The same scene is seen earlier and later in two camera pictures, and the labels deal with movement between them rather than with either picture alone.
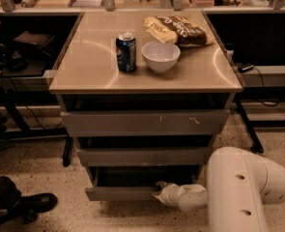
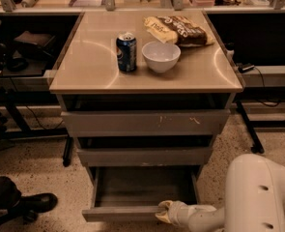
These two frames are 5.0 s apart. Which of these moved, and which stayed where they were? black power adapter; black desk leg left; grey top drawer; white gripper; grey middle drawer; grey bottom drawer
Moved: grey bottom drawer; white gripper
Stayed: grey middle drawer; grey top drawer; black power adapter; black desk leg left
